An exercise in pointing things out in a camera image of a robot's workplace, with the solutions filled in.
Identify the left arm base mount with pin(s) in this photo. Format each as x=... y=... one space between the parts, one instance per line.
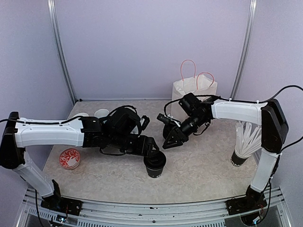
x=63 y=205

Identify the white paper takeout bag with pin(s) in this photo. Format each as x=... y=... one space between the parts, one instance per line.
x=199 y=84

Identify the black paper coffee cup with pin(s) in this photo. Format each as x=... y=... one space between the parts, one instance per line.
x=154 y=173

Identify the bundle of white wrapped straws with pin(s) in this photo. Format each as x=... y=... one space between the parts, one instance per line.
x=248 y=140

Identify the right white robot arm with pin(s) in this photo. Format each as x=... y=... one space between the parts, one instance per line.
x=267 y=114

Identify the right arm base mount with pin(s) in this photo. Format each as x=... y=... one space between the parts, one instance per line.
x=244 y=204

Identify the black plastic cup lid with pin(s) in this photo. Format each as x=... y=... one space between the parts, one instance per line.
x=156 y=162

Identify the aluminium front frame rail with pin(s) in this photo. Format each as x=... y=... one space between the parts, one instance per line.
x=108 y=214

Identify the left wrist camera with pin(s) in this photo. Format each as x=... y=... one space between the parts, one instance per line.
x=141 y=125

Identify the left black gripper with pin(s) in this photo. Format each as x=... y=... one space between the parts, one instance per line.
x=144 y=147

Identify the stack of black cup lids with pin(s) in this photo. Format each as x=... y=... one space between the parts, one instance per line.
x=167 y=130

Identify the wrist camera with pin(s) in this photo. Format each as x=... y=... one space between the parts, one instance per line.
x=168 y=120
x=141 y=125

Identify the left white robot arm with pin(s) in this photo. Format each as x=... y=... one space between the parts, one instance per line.
x=20 y=133

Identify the black cup holding straws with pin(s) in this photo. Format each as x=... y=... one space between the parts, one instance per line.
x=237 y=160

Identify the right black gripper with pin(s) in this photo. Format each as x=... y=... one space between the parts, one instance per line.
x=178 y=136

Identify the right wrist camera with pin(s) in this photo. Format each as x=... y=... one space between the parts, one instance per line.
x=168 y=120

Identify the light blue ceramic mug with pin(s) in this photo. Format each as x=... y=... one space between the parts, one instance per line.
x=101 y=113

